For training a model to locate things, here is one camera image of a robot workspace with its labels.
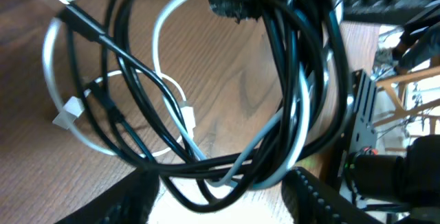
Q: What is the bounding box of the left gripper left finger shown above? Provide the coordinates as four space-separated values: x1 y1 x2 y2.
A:
281 167 378 224

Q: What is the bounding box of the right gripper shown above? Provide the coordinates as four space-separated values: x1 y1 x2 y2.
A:
56 169 160 224

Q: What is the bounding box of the black cable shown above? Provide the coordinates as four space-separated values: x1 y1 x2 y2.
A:
56 0 353 214

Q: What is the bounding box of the white cable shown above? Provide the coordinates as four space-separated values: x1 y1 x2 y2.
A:
41 0 344 190

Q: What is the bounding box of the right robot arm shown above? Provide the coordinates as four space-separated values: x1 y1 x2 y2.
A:
61 135 439 224

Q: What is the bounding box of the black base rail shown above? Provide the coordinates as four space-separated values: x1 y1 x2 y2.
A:
325 69 377 190

